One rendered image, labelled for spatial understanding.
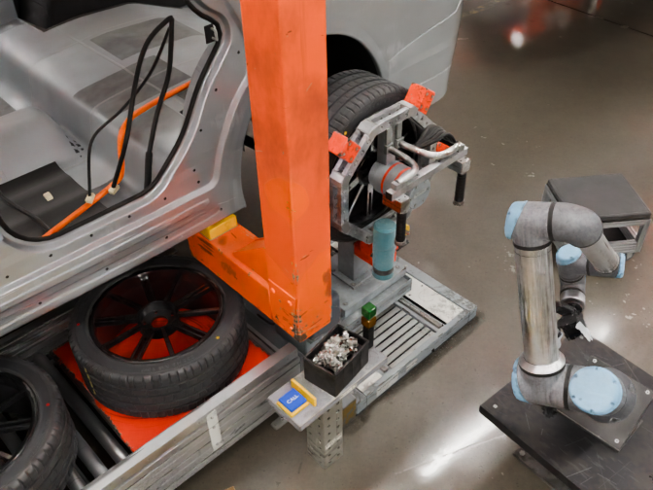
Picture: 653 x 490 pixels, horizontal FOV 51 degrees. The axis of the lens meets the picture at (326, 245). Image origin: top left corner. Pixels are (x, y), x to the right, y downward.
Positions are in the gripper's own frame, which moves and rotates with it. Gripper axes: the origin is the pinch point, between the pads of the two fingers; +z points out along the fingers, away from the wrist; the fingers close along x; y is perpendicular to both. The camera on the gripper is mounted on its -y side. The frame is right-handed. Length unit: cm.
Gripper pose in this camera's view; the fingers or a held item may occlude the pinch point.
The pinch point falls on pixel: (567, 345)
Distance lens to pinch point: 257.7
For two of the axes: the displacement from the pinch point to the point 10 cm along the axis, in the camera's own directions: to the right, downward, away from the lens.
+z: -2.7, 6.8, -6.8
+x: -7.2, 3.2, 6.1
